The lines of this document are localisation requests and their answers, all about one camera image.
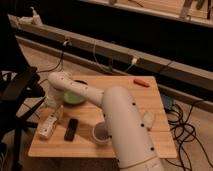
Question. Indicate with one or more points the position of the green ceramic bowl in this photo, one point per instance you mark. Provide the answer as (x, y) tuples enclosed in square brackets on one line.
[(72, 99)]

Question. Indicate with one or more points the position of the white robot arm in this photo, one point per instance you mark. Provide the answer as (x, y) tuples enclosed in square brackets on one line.
[(130, 139)]

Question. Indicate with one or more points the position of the black remote control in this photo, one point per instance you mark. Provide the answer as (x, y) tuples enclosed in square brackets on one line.
[(71, 129)]

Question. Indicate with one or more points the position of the white plastic bottle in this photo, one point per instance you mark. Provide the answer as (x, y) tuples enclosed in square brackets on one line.
[(48, 126)]

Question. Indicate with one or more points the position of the orange marker pen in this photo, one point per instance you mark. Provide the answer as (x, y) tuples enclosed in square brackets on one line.
[(141, 82)]

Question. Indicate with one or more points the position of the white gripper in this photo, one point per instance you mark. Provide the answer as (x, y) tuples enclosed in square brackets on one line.
[(54, 98)]

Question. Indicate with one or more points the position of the black chair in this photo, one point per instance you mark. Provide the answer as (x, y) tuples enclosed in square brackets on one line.
[(24, 85)]

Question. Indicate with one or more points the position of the white spray bottle on ledge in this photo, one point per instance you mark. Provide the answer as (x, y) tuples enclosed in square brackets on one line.
[(34, 19)]

